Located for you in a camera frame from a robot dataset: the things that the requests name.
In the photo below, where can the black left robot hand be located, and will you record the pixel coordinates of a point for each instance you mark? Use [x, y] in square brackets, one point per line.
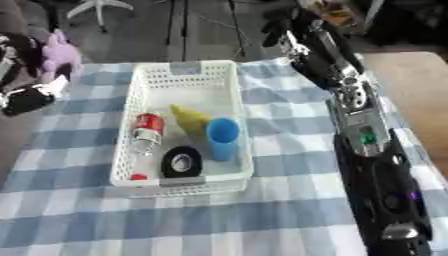
[26, 101]

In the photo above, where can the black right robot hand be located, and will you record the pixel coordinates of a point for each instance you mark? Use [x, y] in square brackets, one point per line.
[324, 50]

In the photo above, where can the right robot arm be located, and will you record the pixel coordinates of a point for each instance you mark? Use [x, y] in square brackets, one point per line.
[379, 173]

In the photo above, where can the purple soft toy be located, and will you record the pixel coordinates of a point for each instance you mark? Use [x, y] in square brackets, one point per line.
[60, 55]

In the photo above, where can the white office chair base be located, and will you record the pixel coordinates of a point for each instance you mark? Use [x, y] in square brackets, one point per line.
[99, 6]

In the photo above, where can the clear bottle with red label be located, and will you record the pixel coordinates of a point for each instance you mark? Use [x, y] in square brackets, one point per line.
[149, 125]

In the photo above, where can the blue plastic cup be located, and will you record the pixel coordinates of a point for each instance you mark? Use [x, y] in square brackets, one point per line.
[223, 140]

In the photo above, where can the small red cap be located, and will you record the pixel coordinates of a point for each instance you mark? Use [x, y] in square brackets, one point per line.
[139, 177]

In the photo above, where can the white plastic basket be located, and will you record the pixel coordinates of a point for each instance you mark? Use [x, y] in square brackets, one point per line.
[186, 83]

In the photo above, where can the black tripod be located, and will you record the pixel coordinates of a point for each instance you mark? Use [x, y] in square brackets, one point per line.
[184, 26]

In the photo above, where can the yellow cone-shaped toy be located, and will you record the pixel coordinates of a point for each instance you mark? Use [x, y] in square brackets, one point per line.
[189, 120]

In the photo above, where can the black tape roll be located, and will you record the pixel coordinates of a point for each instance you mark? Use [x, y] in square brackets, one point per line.
[171, 159]

